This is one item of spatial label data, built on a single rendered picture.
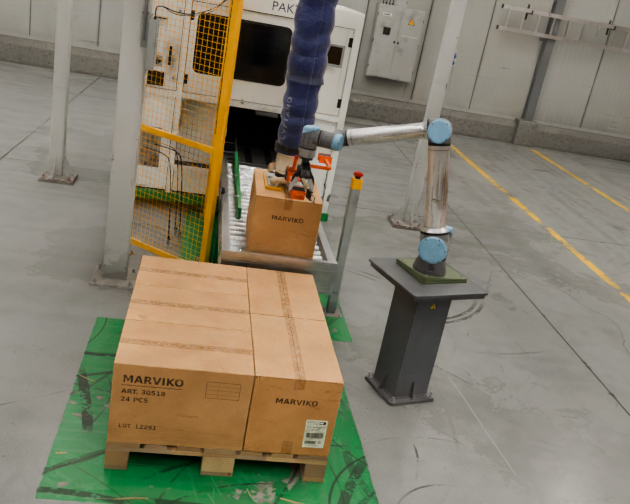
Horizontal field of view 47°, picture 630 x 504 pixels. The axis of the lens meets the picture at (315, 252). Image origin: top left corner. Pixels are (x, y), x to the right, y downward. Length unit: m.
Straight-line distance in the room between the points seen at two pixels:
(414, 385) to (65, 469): 1.96
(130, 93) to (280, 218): 1.27
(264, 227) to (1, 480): 1.96
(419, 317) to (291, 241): 0.91
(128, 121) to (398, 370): 2.29
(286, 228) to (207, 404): 1.44
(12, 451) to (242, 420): 1.03
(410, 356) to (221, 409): 1.32
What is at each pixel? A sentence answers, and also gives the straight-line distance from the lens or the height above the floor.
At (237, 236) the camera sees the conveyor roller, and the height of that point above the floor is 0.55.
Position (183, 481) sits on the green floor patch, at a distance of 3.43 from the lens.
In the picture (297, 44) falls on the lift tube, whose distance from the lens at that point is 4.30.
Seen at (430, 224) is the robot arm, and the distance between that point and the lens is 3.79.
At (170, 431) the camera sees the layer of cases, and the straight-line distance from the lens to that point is 3.34.
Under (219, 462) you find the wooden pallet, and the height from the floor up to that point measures 0.07.
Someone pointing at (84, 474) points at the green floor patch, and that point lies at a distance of 3.44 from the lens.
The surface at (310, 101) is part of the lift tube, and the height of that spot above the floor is 1.50.
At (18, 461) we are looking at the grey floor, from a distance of 3.53.
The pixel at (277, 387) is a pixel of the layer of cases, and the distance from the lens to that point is 3.22.
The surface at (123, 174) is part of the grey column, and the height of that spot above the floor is 0.77.
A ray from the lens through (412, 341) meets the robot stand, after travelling 4.10.
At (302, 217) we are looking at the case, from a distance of 4.29.
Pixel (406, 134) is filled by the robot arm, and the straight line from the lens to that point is 3.89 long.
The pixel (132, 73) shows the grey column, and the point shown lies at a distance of 4.75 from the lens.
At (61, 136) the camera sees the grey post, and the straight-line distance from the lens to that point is 7.11.
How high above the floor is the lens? 2.17
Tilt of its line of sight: 21 degrees down
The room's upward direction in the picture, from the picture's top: 11 degrees clockwise
